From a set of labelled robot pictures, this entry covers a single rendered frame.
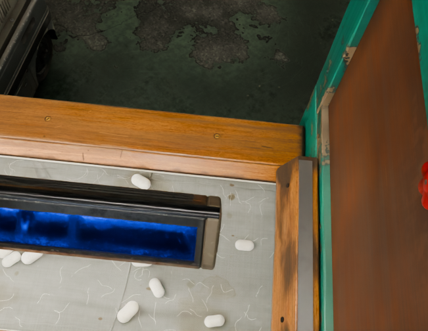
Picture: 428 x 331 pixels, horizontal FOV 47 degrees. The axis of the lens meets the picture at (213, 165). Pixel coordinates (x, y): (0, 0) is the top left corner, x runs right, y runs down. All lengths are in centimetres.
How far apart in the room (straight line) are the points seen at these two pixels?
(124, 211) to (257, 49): 161
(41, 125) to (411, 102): 66
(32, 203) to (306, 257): 41
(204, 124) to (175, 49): 111
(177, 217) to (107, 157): 45
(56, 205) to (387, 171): 34
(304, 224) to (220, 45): 137
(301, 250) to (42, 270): 42
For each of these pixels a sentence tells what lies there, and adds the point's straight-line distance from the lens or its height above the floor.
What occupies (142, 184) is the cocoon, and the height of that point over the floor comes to 76.
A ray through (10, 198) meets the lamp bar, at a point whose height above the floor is 111.
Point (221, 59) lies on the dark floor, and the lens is 199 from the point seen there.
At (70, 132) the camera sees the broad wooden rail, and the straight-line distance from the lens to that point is 93.
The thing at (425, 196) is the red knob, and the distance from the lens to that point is 39.
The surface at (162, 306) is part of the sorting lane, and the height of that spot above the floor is 74.
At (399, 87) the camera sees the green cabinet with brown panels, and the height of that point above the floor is 114.
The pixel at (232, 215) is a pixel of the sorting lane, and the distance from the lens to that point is 87.
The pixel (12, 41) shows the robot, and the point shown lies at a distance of 167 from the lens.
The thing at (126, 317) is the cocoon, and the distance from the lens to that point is 81.
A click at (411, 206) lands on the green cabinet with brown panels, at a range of 49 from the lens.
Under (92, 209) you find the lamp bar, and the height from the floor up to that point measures 111.
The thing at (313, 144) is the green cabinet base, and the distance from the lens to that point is 87.
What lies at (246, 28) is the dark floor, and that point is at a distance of 210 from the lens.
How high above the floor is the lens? 155
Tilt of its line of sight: 64 degrees down
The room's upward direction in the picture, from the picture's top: 7 degrees clockwise
